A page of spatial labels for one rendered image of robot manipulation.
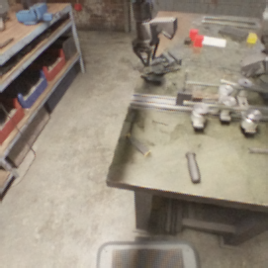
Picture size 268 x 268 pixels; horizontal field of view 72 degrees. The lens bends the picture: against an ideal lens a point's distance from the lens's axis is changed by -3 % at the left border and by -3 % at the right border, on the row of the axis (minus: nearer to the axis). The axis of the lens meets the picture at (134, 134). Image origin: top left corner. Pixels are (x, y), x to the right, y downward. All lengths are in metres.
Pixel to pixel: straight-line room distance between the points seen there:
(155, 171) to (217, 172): 0.18
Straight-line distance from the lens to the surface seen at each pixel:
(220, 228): 1.29
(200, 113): 0.64
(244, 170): 0.66
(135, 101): 0.73
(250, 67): 0.74
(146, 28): 0.67
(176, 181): 0.57
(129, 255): 1.13
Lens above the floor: 1.38
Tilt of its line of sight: 49 degrees down
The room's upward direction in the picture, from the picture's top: 2 degrees counter-clockwise
